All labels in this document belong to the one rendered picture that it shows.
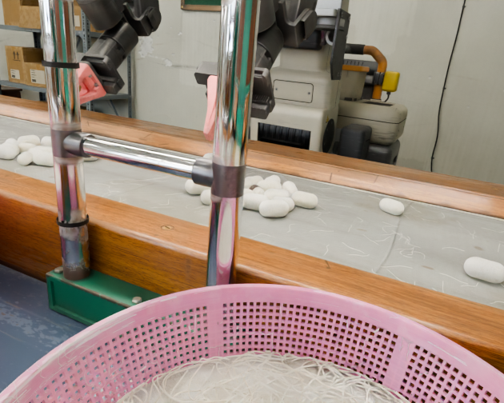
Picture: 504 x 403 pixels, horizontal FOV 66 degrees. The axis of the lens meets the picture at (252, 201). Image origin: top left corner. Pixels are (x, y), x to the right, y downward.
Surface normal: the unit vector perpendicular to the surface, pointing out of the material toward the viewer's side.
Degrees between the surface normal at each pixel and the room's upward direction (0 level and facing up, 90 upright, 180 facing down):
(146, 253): 90
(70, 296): 90
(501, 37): 90
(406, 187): 45
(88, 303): 90
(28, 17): 77
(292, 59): 98
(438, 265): 0
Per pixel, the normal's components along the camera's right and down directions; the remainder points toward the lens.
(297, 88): -0.47, 0.40
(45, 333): 0.09, -0.94
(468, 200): -0.23, -0.46
